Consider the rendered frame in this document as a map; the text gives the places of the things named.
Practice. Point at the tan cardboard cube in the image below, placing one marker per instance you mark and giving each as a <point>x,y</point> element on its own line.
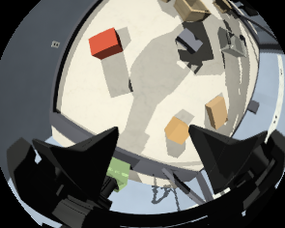
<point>177,130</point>

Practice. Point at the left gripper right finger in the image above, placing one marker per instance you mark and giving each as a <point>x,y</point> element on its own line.
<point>223,157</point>

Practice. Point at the red-orange block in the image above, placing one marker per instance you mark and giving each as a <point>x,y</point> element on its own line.
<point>105,44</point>

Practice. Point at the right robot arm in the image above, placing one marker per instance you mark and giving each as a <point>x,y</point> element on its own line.
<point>244,2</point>

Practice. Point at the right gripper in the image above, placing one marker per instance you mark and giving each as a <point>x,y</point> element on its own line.
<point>249,12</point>

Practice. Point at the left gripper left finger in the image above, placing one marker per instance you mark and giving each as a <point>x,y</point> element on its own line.
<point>85,163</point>

